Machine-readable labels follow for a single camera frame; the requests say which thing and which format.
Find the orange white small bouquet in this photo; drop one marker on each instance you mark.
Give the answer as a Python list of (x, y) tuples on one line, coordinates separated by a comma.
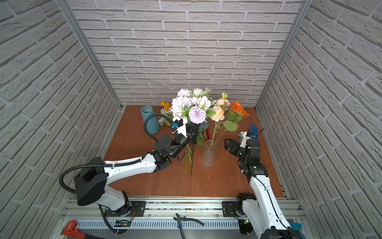
[(166, 111)]

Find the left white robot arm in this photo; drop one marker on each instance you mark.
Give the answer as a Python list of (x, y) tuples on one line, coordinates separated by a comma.
[(92, 182)]

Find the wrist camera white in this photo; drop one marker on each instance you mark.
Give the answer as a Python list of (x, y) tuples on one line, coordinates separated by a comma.
[(244, 136), (179, 126)]

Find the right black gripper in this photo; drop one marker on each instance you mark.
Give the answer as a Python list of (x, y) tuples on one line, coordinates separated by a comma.
[(234, 151)]

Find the teal ceramic vase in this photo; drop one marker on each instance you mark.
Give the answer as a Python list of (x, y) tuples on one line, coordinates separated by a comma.
[(152, 125)]

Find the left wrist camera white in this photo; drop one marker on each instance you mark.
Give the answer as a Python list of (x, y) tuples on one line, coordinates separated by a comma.
[(179, 126)]

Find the orange gerbera stem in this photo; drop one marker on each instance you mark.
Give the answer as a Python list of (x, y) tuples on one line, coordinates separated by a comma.
[(233, 116)]

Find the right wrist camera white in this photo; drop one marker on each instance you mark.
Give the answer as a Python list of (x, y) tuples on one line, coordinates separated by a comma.
[(244, 136)]

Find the white lilac mixed bouquet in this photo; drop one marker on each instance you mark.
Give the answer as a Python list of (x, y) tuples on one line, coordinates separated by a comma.
[(196, 105)]

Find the peach rose stem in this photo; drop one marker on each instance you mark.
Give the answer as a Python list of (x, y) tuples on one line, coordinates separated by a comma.
[(220, 107)]

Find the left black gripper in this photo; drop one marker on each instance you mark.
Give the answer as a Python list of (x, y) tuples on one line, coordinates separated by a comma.
[(191, 131)]

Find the blue grey work glove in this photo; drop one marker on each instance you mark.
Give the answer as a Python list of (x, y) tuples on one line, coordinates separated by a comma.
[(296, 228)]

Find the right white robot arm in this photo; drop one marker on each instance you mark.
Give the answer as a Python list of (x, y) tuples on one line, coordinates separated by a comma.
[(261, 208)]

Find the white slotted cable duct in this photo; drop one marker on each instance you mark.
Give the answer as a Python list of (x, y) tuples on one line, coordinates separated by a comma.
[(159, 224)]

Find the red clamp tool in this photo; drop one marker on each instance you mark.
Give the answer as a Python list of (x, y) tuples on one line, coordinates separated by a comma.
[(71, 230)]

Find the dusty blue rose bouquet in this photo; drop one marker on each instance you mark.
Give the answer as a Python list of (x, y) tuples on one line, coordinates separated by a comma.
[(202, 137)]

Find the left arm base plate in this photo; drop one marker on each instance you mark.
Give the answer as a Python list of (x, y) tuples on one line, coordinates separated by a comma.
[(137, 207)]

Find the blue oval object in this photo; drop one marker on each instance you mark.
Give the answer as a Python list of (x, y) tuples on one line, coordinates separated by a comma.
[(253, 131)]

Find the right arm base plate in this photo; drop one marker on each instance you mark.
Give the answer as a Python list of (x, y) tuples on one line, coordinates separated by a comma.
[(231, 209)]

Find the clear glass vase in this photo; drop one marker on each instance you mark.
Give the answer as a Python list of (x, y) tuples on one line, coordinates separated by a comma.
[(209, 154)]

